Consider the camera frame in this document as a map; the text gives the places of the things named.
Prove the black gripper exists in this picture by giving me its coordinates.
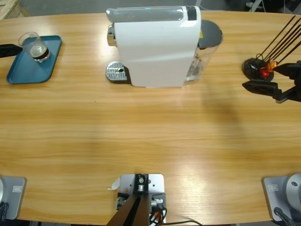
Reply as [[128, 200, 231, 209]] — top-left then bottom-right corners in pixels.
[[242, 60, 301, 105]]

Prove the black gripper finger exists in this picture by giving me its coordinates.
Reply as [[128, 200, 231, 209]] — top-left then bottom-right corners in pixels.
[[0, 43, 23, 58]]

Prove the clear drinking glass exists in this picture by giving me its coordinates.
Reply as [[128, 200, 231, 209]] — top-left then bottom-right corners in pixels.
[[18, 32, 52, 64]]

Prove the silver coffee machine lever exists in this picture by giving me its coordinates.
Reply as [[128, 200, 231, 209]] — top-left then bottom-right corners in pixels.
[[105, 6, 185, 23]]

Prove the white capsule coffee machine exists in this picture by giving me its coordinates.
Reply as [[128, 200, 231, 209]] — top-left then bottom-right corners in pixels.
[[107, 6, 202, 89]]

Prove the black capsule holder with rods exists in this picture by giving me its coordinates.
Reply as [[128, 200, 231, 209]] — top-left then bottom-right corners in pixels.
[[241, 15, 301, 83]]

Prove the blue plastic tray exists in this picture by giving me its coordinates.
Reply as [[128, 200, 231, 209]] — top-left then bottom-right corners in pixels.
[[6, 35, 63, 85]]

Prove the clear water tank grey lid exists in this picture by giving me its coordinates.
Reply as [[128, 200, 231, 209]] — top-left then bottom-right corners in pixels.
[[184, 20, 223, 86]]

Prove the white tape scrap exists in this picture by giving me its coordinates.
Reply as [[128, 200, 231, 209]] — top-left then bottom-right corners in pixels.
[[107, 178, 121, 191]]

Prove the white metal frame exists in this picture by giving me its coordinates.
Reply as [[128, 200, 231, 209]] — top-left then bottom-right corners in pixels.
[[246, 0, 301, 14]]

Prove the black arm base cable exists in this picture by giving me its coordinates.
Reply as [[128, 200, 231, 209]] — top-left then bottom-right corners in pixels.
[[0, 202, 9, 221], [274, 207, 296, 226]]

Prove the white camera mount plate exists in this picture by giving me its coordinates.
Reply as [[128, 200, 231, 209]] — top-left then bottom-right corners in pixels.
[[117, 173, 167, 224]]

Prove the black power cable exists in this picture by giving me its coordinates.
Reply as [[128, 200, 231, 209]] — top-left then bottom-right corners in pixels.
[[164, 220, 203, 226]]

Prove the orange cable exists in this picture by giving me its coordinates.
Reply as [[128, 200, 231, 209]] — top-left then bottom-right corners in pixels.
[[150, 208, 167, 223]]

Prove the dark camera mount post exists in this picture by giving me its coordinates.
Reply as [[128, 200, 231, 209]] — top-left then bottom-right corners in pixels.
[[105, 173, 150, 226]]

